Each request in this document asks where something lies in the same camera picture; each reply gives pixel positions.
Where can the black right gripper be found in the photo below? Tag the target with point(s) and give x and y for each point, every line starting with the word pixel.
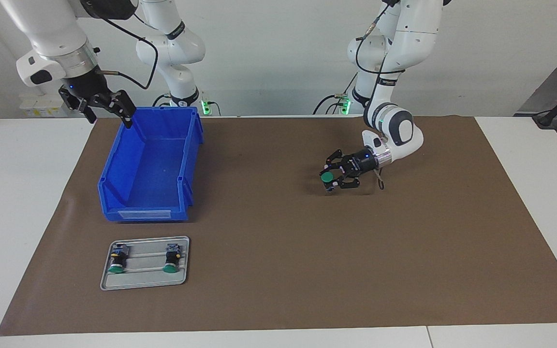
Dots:
pixel 87 84

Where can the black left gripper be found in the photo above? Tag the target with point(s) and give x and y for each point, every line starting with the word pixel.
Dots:
pixel 360 164

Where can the green push button switch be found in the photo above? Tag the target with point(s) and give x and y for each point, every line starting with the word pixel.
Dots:
pixel 173 258
pixel 327 177
pixel 118 258

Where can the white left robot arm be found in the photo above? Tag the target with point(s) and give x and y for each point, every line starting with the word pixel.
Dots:
pixel 404 48

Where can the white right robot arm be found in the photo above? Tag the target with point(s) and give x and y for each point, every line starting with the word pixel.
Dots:
pixel 51 29

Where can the white plug with green light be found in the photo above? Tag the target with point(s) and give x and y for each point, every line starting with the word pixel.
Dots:
pixel 206 104
pixel 345 104

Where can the blue plastic storage bin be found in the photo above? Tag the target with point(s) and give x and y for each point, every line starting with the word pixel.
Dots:
pixel 153 169

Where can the brown table mat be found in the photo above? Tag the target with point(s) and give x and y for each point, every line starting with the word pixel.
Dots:
pixel 259 266

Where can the grey metal tray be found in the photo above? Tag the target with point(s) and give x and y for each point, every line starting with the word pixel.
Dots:
pixel 145 280

